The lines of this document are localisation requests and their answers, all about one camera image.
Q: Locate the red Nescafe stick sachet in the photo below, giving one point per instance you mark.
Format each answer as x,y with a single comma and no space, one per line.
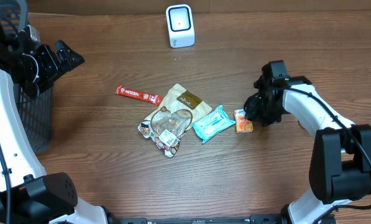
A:
139,95

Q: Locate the orange tissue pack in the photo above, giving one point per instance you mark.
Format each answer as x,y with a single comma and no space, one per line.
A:
243,125

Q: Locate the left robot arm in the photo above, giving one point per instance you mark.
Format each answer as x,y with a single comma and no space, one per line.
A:
27,193

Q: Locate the green wet wipes pack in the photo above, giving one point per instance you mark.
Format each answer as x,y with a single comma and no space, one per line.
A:
212,124

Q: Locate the white barcode scanner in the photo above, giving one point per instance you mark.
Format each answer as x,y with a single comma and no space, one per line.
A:
180,25

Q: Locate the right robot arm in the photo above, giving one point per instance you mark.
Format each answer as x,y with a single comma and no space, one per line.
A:
340,167

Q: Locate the grey plastic mesh basket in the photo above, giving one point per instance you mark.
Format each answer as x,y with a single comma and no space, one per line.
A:
36,115

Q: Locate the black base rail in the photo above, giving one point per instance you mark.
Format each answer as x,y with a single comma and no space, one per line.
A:
204,221

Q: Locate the brown cookie bag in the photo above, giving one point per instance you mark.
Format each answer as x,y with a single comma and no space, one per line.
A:
176,114

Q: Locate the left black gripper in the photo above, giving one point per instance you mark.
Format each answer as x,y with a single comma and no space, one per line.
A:
54,62

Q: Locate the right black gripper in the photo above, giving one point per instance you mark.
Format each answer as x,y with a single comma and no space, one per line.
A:
255,109

